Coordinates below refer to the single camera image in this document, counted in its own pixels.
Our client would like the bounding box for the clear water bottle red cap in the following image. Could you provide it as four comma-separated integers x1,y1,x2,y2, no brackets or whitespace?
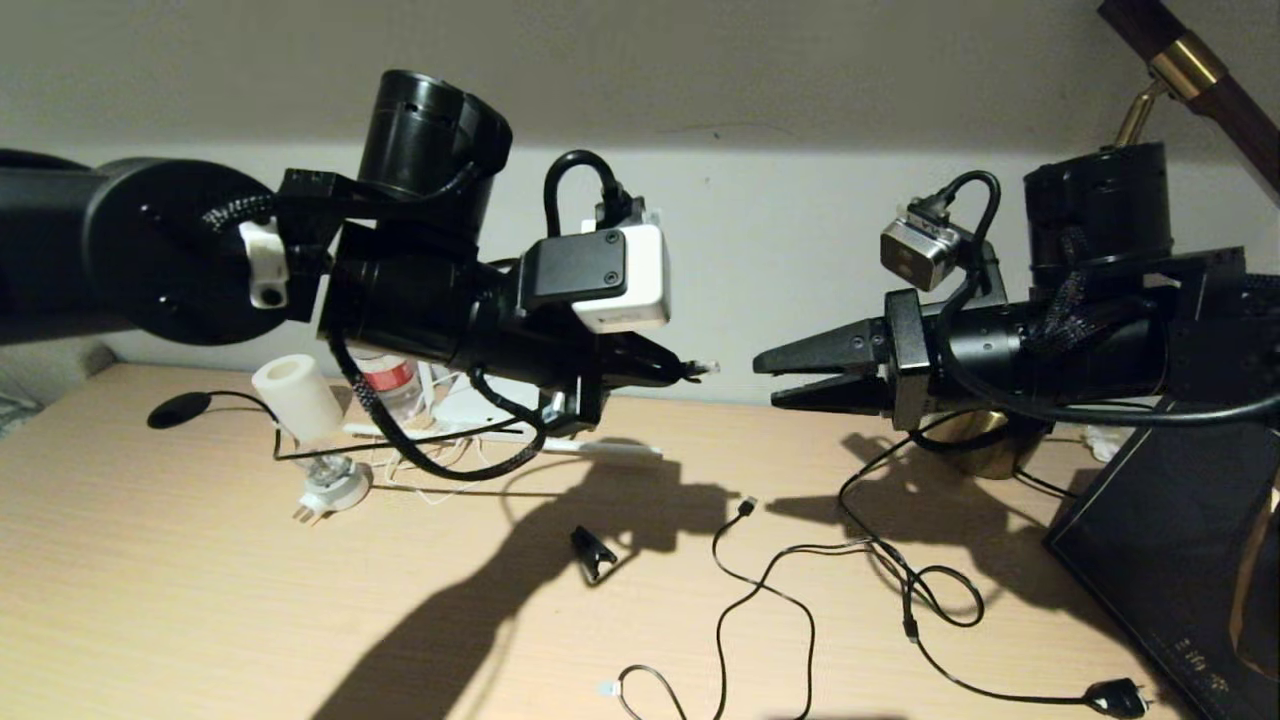
355,355,426,426

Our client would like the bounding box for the white paper roll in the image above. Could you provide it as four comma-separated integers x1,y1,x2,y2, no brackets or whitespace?
250,355,346,446

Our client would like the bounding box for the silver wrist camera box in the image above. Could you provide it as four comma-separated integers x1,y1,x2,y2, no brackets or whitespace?
880,205,966,293

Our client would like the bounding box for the black USB cable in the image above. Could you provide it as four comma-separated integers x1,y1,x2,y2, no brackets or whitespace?
600,497,873,720

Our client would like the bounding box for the white router with antennas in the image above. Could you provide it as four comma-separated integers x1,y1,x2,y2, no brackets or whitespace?
345,365,663,463

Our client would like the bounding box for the white adapter cord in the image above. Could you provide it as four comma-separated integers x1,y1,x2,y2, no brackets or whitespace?
375,440,501,506

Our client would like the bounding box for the black plastic clip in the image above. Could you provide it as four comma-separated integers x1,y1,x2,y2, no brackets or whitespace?
570,527,618,583

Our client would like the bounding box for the black lamp power cord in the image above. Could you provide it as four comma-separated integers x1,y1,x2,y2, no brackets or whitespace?
838,400,1151,719

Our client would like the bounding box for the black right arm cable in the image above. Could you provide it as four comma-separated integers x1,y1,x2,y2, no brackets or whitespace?
905,170,1280,431

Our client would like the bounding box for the grey white plug night light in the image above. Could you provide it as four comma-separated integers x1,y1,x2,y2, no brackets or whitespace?
295,440,373,526

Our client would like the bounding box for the grey cushion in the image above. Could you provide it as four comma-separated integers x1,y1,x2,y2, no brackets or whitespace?
0,340,116,411

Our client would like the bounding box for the black box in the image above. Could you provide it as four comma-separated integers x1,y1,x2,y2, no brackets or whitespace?
1045,400,1280,720

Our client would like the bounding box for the brass desk lamp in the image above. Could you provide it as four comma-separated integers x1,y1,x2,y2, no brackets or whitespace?
920,0,1280,479

